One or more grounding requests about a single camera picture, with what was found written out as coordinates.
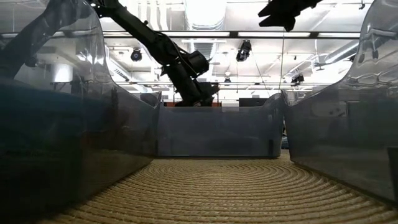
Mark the long ceiling light strip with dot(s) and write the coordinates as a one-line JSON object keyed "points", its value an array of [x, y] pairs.
{"points": [[273, 34]]}

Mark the round woven straw placemat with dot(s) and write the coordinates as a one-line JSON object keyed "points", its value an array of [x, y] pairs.
{"points": [[217, 193]]}

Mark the black hanging spotlight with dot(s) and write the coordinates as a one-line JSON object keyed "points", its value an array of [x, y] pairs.
{"points": [[136, 55], [244, 51], [298, 79]]}

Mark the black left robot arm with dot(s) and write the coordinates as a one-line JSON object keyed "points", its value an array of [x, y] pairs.
{"points": [[140, 28]]}

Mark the black monitor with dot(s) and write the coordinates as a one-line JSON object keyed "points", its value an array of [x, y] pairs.
{"points": [[253, 102]]}

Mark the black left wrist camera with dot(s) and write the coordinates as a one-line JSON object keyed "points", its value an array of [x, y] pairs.
{"points": [[210, 89]]}

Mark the silver ventilation duct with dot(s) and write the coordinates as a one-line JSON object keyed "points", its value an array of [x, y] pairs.
{"points": [[205, 15]]}

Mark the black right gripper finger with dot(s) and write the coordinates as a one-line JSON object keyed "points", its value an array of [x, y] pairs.
{"points": [[273, 9], [275, 20]]}

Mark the clear grey plastic tray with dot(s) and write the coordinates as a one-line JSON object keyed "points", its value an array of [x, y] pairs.
{"points": [[342, 140], [217, 133], [93, 140]]}

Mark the orange partition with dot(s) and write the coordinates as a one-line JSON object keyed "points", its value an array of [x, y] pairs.
{"points": [[169, 104]]}

